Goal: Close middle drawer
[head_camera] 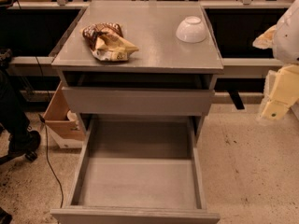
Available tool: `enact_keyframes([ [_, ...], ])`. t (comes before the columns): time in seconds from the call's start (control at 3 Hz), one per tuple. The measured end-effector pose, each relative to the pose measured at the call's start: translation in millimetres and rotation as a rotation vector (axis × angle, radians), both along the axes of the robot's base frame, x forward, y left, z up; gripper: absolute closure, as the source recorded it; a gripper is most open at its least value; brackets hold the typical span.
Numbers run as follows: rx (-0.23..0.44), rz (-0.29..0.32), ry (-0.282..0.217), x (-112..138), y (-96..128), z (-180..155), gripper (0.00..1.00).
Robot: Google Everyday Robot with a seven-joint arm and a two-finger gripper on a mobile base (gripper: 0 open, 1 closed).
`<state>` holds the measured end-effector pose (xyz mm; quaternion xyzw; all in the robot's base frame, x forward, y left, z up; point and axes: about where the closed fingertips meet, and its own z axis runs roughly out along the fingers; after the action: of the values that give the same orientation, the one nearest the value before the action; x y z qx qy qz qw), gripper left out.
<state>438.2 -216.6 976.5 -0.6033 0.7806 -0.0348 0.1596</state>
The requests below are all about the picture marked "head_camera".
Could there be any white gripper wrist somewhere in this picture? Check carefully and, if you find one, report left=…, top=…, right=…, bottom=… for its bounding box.
left=252, top=25, right=299, bottom=120

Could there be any grey drawer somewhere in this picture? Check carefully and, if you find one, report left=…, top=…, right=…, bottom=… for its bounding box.
left=63, top=87, right=214, bottom=116
left=51, top=117, right=220, bottom=224

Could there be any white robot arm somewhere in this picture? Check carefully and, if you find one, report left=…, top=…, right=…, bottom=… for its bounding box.
left=252, top=0, right=299, bottom=120

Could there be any grey drawer cabinet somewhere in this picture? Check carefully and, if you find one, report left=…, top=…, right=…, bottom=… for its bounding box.
left=52, top=1, right=223, bottom=132

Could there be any grey top drawer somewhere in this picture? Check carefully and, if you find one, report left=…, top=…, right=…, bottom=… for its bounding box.
left=63, top=87, right=214, bottom=116

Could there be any white upturned bowl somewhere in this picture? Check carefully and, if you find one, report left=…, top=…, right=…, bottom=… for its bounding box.
left=176, top=16, right=206, bottom=43

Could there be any crumpled brown chip bag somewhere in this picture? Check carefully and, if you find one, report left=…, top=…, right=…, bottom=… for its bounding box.
left=80, top=22, right=139, bottom=62

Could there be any cardboard box on floor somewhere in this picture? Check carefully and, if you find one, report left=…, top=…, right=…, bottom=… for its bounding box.
left=43, top=83, right=85, bottom=148

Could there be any black shoe and leg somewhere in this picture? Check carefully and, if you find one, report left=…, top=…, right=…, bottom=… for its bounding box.
left=0, top=71, right=41, bottom=158

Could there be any grey metal rail frame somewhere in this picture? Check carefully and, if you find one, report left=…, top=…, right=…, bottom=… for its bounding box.
left=0, top=1, right=290, bottom=103

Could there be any black floor cable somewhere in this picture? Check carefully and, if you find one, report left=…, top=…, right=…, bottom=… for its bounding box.
left=37, top=113, right=64, bottom=209

